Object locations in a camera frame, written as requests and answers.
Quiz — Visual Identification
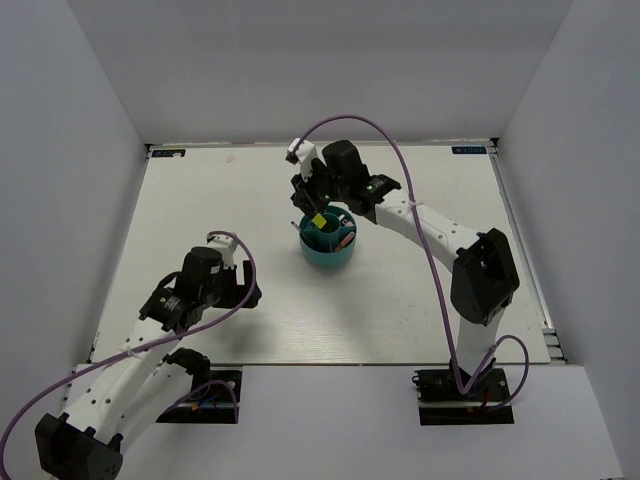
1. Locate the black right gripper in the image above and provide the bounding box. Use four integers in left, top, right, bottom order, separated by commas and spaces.
292, 160, 349, 214

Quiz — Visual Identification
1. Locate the yellow highlighter marker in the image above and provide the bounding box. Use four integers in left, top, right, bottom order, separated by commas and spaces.
311, 214, 327, 229

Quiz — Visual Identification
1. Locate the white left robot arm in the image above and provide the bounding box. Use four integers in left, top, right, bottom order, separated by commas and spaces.
35, 231, 261, 479

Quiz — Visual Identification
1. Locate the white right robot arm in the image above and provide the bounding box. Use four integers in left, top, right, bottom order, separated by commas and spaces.
286, 139, 520, 399

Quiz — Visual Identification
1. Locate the teal round desk organizer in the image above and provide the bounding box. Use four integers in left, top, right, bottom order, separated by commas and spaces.
299, 205, 357, 268

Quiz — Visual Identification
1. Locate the left blue table label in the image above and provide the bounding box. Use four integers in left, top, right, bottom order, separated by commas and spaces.
151, 149, 186, 158

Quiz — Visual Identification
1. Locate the blue table label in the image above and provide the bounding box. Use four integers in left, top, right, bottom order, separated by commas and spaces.
151, 149, 186, 158
451, 145, 487, 155

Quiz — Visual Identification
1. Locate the right blue table label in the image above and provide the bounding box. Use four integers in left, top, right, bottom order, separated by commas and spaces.
451, 145, 487, 155

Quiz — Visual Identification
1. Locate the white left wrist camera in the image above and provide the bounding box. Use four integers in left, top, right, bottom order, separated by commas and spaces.
206, 233, 238, 269

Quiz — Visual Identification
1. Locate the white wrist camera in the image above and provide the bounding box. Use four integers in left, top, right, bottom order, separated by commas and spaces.
206, 233, 238, 269
285, 138, 317, 180

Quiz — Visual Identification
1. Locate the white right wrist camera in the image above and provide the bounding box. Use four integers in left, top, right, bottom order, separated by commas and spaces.
285, 138, 317, 180

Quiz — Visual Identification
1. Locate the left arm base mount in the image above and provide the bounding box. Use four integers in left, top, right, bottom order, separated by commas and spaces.
156, 368, 243, 425

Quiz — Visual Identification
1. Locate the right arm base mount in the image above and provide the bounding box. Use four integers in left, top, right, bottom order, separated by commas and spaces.
412, 368, 515, 426

